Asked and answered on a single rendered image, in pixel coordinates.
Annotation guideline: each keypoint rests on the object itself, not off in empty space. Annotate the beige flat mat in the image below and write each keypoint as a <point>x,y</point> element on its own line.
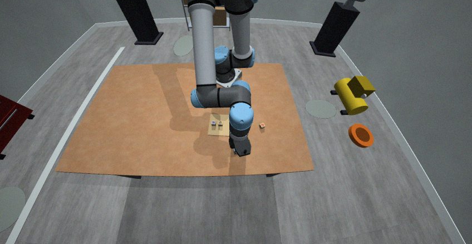
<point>219,130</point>

